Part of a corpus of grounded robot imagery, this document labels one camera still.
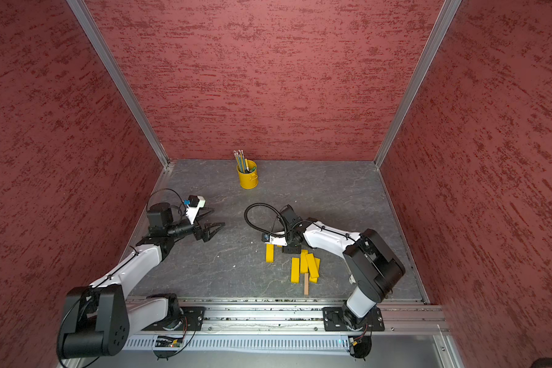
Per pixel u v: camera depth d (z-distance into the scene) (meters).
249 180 1.04
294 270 0.84
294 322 0.75
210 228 0.73
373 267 0.45
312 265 0.85
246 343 0.77
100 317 0.41
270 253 0.88
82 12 0.71
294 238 0.65
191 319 0.75
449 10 0.71
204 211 0.82
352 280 0.81
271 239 0.79
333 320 0.74
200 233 0.74
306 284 0.81
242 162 1.03
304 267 0.85
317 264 0.85
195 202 0.71
